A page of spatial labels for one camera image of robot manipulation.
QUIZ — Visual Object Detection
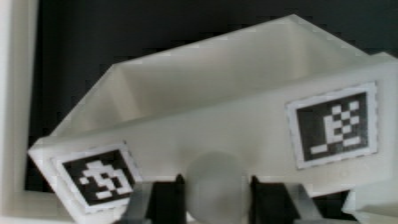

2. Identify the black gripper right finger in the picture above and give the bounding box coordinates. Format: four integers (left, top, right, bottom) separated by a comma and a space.
249, 177, 331, 224

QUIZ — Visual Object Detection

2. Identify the white drawer box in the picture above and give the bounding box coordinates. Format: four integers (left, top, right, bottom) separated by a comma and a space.
343, 180, 398, 224
29, 15, 398, 224

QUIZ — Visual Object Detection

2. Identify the white rear drawer box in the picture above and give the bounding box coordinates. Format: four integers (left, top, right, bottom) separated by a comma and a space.
343, 180, 398, 224

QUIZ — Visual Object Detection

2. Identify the white front drawer box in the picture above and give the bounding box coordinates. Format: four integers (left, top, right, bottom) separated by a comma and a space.
29, 15, 398, 224

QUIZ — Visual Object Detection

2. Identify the white left fence block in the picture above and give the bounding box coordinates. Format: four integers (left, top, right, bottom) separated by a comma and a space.
0, 0, 75, 224

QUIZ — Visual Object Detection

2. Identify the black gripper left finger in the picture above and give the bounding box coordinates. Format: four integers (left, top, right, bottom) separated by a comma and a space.
116, 175, 187, 224

